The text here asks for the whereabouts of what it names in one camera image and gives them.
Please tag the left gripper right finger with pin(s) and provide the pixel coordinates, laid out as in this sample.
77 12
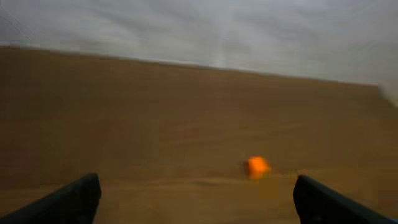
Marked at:
323 205

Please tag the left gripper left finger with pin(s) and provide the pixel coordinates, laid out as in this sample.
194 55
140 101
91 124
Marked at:
68 202

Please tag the orange cube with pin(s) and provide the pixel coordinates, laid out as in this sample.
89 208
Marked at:
257 168

